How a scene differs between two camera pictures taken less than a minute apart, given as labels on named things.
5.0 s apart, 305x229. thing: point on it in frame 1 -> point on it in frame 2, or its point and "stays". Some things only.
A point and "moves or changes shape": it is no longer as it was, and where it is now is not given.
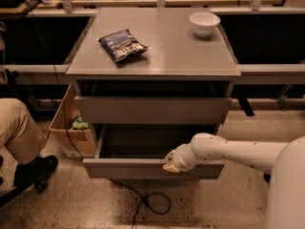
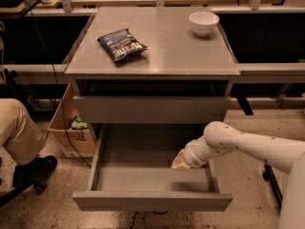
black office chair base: [39, 185] stays
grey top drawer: [150, 110] stays
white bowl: [204, 23] stays
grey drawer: [138, 151] moves or changes shape
